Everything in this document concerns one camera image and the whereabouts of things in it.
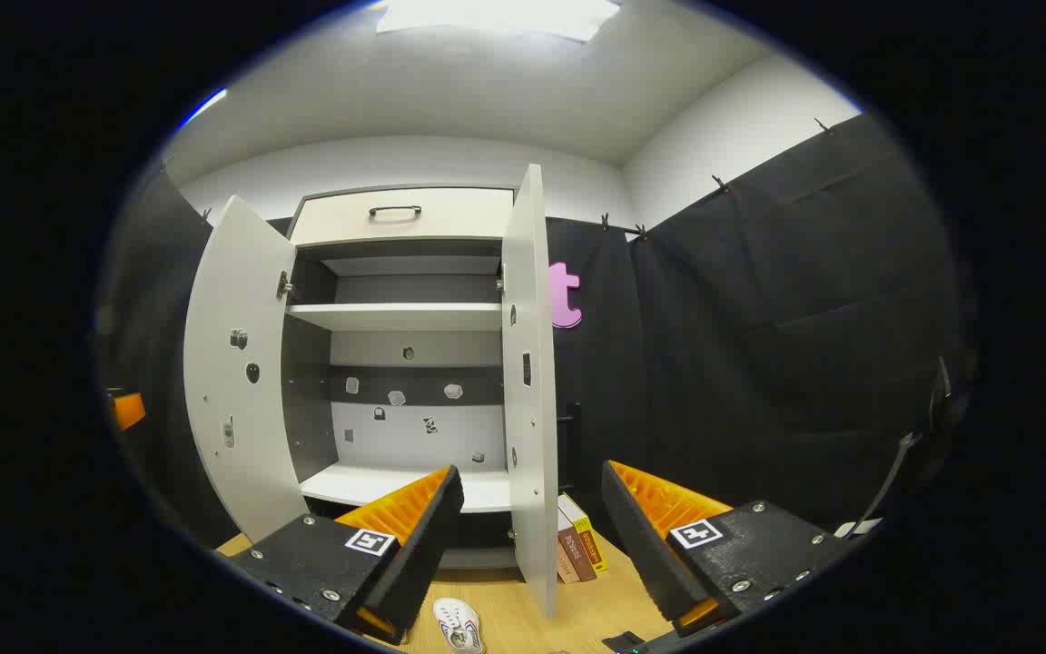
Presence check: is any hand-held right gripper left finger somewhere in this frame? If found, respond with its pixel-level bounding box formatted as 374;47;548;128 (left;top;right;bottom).
228;465;466;648

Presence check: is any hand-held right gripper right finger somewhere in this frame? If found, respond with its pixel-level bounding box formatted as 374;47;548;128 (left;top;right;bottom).
601;460;855;641

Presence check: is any white striped shoe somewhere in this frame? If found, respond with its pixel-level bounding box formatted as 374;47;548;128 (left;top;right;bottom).
433;597;486;654

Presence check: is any white shoe cabinet door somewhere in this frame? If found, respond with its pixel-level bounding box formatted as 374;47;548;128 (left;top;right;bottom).
183;195;311;546
500;163;560;619

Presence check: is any white shoe cabinet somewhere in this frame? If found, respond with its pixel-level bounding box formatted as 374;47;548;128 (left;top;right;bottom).
282;186;524;573

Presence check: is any white cabinet drawer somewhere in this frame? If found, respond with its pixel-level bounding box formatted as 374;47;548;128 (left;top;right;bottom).
290;188;517;248

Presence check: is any brown book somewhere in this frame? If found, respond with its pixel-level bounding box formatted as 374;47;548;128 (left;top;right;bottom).
558;509;598;582

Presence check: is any black backdrop cloth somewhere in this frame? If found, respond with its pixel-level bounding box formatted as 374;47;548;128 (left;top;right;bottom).
96;114;978;546

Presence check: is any narrow ceiling light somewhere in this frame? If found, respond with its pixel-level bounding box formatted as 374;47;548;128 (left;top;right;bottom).
180;88;229;128

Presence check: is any ceiling light panel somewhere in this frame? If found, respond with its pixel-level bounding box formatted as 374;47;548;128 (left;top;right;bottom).
375;0;622;44

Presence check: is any black door handle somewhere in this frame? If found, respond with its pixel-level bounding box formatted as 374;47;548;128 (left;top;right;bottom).
558;402;583;496

